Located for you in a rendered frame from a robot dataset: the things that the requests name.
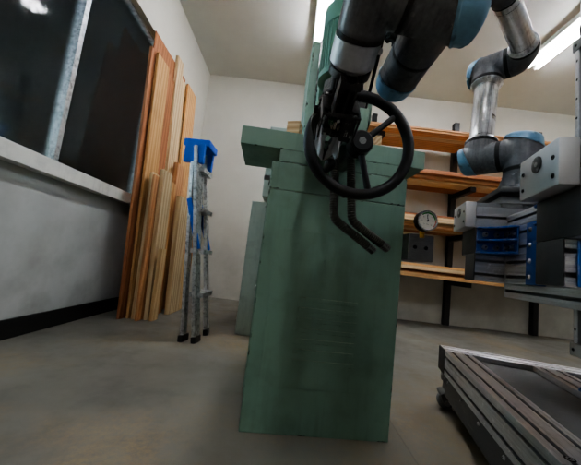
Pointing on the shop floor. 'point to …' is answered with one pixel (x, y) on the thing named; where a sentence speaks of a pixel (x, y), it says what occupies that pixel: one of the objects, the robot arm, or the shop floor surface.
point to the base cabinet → (323, 322)
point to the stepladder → (202, 151)
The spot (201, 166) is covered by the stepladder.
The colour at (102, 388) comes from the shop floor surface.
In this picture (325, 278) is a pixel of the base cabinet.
